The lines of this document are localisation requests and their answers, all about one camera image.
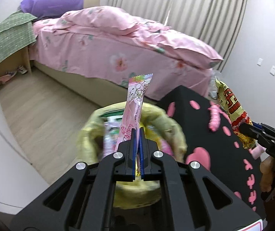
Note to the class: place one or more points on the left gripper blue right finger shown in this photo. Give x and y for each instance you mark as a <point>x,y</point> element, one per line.
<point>141,152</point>

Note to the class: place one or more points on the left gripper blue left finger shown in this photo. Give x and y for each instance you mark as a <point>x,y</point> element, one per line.
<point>133,149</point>

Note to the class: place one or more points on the yellow red snack wrapper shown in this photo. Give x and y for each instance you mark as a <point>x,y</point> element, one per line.
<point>235,112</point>

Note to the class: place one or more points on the pink clear candy wrapper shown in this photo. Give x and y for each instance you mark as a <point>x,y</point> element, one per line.
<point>137,88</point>

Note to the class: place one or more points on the right hand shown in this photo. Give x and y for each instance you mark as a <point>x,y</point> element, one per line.
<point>267,168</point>

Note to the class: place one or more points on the pink cylindrical cup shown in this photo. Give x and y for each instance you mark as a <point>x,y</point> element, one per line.
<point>257,151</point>

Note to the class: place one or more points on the white green milk carton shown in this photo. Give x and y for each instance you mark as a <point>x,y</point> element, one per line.
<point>112,128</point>

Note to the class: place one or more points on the black pink patterned tablecloth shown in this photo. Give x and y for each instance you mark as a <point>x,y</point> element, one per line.
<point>221,152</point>

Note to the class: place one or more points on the pink beaded toy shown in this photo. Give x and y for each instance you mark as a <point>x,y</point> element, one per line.
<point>215,117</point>

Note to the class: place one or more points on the white plastic bag on floor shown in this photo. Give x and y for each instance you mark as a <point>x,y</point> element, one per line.
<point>212,88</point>

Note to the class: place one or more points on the bed with pink bedding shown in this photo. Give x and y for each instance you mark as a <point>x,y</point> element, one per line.
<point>95,51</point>

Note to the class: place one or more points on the beige striped curtain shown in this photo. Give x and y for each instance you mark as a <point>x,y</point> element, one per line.
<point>216,22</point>

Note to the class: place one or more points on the wooden nightstand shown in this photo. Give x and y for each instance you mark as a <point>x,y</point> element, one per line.
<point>19,58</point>

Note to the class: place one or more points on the items under nightstand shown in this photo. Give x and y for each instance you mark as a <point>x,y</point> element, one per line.
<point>10,74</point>

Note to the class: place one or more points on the purple pillow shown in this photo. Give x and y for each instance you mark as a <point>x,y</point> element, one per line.
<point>43,9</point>

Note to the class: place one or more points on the green checkered cloth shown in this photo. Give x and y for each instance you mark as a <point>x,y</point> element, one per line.
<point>16,32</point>

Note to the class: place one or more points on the white wall socket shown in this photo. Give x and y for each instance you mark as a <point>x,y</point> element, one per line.
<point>259,62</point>

